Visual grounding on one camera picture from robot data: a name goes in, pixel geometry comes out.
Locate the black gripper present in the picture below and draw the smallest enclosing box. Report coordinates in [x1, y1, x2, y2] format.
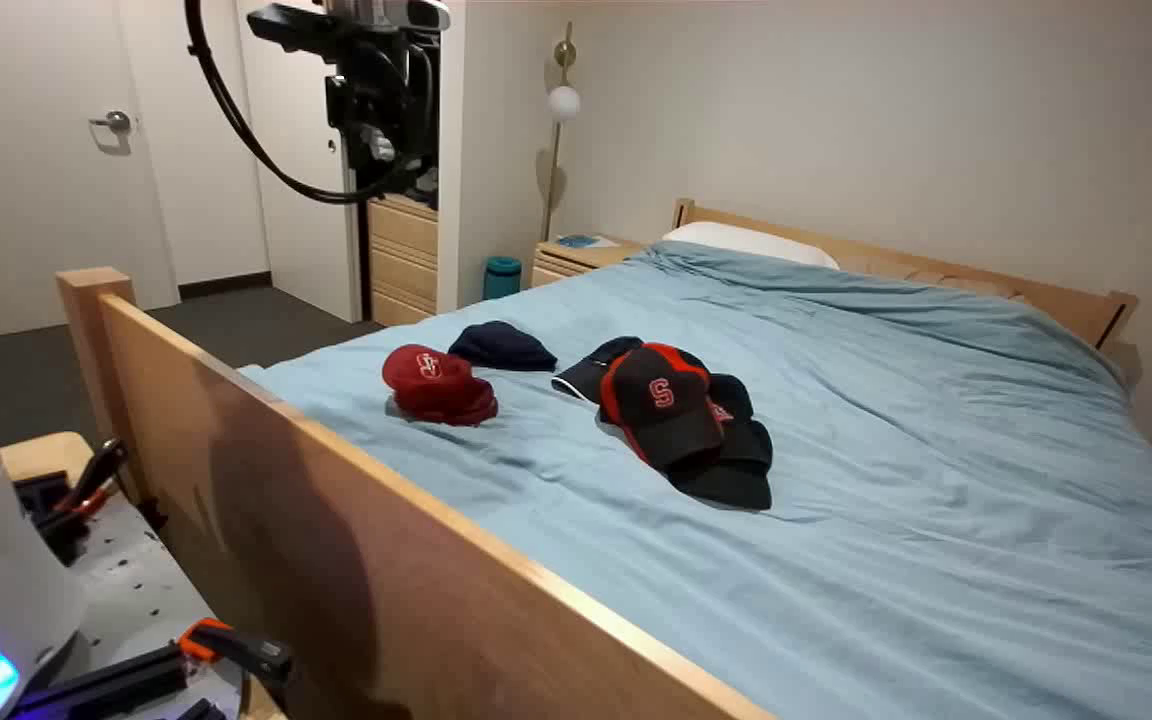
[324, 23, 445, 176]

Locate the maroon baseball cap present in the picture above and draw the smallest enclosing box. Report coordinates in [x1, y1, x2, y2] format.
[377, 340, 504, 427]

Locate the floor lamp with globe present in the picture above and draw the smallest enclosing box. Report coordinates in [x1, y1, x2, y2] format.
[532, 16, 589, 247]

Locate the white open door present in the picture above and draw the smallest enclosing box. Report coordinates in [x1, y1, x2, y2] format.
[229, 0, 370, 330]

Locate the teal waste bin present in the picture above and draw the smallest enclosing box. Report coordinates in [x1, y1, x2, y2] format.
[479, 252, 528, 304]

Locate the wooden nightstand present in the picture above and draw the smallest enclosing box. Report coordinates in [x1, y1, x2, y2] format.
[528, 236, 648, 291]

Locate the navy baseball cap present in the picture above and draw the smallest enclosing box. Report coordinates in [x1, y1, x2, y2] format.
[445, 317, 561, 378]

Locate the black cap with white trim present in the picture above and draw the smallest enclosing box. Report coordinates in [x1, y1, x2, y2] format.
[547, 334, 648, 406]

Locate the white pillow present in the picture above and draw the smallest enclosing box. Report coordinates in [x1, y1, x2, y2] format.
[660, 217, 845, 278]

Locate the black and orange cap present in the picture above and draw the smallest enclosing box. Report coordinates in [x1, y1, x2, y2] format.
[596, 340, 738, 472]

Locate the plain black cap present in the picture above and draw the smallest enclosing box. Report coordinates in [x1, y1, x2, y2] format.
[708, 371, 757, 425]
[666, 415, 781, 517]

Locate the wooden bed footboard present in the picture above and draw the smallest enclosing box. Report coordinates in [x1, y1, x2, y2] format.
[54, 265, 777, 720]

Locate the orange black clamp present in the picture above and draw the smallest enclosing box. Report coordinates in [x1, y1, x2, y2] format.
[36, 437, 134, 542]
[12, 613, 297, 720]

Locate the light wooden board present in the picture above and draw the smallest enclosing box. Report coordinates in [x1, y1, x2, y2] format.
[0, 427, 101, 489]

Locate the grey perforated mounting plate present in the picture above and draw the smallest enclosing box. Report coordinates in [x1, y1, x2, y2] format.
[62, 491, 252, 720]

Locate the wooden bed headboard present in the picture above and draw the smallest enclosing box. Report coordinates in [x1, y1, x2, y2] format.
[674, 195, 1143, 351]

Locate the light blue bed sheet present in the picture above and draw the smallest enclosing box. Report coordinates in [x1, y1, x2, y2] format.
[237, 236, 1152, 720]

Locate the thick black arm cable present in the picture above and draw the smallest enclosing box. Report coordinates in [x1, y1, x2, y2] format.
[182, 0, 437, 214]

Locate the silver door handle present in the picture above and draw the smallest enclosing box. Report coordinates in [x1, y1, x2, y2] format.
[84, 109, 135, 143]

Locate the white door with handle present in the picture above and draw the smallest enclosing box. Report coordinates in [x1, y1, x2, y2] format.
[0, 0, 139, 344]

